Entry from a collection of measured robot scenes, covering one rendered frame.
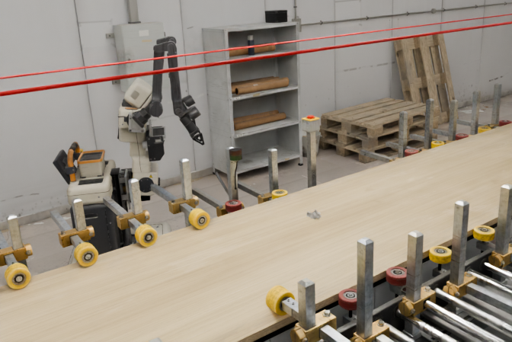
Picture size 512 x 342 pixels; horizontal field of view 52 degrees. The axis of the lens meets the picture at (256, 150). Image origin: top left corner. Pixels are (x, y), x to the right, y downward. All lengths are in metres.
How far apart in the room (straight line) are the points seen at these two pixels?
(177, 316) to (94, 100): 3.46
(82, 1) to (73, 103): 0.89
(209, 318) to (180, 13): 3.90
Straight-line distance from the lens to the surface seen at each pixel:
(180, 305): 1.82
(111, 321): 1.81
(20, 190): 5.01
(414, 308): 1.88
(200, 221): 2.30
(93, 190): 3.29
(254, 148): 5.89
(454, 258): 2.02
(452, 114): 3.72
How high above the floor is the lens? 1.89
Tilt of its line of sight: 17 degrees down
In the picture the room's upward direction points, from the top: 3 degrees counter-clockwise
